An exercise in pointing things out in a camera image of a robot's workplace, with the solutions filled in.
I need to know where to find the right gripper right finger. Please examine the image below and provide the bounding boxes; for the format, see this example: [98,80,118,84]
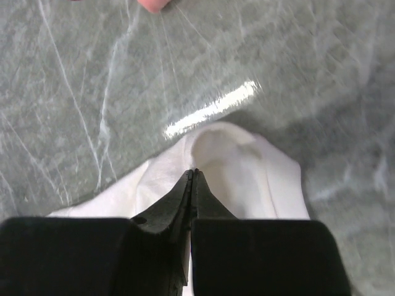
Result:
[191,169,239,295]

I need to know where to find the folded pink t-shirt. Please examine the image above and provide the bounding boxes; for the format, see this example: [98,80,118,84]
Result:
[138,0,170,14]

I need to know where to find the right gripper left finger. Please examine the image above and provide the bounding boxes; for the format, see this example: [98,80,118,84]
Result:
[117,170,193,295]

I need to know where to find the white t-shirt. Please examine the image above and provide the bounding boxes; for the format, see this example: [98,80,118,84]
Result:
[51,122,309,220]

